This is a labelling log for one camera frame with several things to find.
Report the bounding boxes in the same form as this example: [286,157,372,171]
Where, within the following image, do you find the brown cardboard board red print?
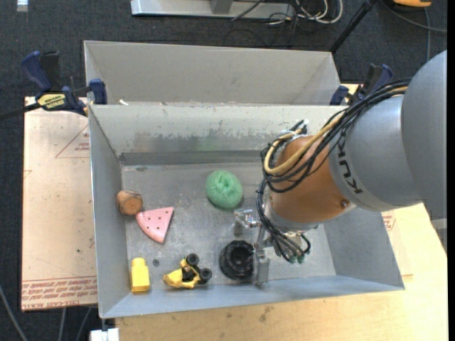
[21,96,415,313]

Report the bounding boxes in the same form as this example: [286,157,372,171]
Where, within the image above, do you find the brown wooden ball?
[116,190,144,217]

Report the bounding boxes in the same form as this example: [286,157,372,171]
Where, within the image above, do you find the yellow plastic block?
[130,256,151,293]

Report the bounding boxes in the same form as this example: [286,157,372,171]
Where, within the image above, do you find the green mesh scrubber ball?
[205,169,245,211]

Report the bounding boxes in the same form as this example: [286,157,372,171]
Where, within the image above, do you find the grey metal bin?
[83,40,406,320]

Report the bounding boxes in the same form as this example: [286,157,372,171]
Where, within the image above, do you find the pink dotted wedge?
[135,206,176,245]

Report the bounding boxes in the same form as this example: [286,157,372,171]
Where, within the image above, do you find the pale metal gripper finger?
[252,248,272,286]
[232,207,259,237]

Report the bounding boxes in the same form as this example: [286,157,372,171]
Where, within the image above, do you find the yellow toy vehicle black wheels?
[162,253,213,291]

